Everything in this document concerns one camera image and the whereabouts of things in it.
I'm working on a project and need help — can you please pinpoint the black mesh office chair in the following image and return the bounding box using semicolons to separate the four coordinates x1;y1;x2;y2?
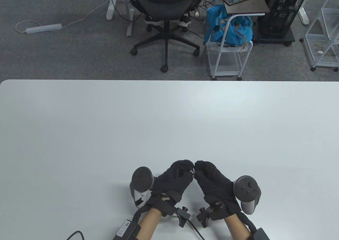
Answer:
128;0;205;73

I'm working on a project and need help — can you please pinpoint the black braided cable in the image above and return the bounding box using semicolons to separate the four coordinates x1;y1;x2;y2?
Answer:
238;211;258;234
132;207;149;224

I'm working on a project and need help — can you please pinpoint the white wire cart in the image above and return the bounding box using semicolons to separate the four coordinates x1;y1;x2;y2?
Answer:
206;13;254;81

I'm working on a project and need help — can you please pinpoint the black camera cable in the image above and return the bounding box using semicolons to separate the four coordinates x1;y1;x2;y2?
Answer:
188;218;207;240

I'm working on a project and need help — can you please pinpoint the person's right forearm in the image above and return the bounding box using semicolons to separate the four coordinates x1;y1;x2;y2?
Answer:
224;213;251;240

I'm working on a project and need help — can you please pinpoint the white power strip cable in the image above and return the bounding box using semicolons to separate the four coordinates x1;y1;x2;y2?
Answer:
15;0;110;34

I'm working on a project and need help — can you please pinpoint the white rolling shelf cart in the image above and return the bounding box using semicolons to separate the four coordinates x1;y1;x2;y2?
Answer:
300;0;339;72

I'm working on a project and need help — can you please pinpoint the dark side table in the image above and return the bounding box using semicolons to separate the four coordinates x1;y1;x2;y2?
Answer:
218;0;270;16

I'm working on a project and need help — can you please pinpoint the white desk foot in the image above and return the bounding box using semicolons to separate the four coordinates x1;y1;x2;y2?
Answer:
298;1;310;25

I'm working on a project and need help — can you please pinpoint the black braided left cable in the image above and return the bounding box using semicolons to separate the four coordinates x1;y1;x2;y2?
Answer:
132;207;149;224

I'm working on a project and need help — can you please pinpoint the black braided right cable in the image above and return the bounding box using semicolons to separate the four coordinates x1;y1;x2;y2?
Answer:
238;211;258;234

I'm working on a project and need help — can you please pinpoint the black wheeled platform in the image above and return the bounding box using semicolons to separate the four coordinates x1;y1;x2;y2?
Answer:
252;28;296;47

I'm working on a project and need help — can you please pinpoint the white power strip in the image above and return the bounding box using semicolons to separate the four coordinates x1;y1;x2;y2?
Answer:
26;23;63;34

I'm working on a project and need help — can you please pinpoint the blue bag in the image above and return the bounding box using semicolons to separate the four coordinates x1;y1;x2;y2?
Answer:
204;5;254;46

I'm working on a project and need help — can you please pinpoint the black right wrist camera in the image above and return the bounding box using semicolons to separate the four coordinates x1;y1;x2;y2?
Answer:
196;207;212;228

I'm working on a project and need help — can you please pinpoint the person's left forearm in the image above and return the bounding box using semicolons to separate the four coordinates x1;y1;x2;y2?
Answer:
137;208;162;240

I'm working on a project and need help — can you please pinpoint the grey right hand controller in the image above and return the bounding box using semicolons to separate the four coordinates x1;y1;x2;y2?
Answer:
233;175;261;215

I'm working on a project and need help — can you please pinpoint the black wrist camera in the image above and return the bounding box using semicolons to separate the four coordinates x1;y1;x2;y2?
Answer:
196;207;212;228
175;206;191;227

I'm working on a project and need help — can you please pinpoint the grey left hand controller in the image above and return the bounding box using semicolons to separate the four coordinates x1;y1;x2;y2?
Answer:
130;167;154;208

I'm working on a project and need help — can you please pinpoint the black left forearm box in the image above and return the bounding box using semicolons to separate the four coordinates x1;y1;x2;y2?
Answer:
113;219;141;240

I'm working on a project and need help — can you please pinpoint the person's left hand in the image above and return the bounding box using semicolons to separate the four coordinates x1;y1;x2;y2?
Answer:
146;160;194;216

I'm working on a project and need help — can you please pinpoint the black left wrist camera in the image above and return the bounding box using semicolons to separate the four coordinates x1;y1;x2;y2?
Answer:
175;206;191;227

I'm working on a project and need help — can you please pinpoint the white desk leg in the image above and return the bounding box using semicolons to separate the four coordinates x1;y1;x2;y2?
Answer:
106;0;119;21

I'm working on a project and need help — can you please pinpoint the person's right hand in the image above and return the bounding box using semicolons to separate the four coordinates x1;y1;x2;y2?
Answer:
194;160;242;220

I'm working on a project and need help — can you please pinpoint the black computer case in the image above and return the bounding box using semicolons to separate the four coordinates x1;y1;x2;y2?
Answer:
258;0;311;38

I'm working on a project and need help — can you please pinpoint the grey hand controller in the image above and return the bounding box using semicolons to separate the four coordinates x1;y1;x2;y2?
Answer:
233;175;261;215
130;167;154;208

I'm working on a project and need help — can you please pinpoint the thin black cable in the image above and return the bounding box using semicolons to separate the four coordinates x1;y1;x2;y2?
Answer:
66;230;86;240

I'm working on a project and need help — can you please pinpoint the black right forearm box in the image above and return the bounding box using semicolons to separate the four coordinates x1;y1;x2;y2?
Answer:
249;227;270;240

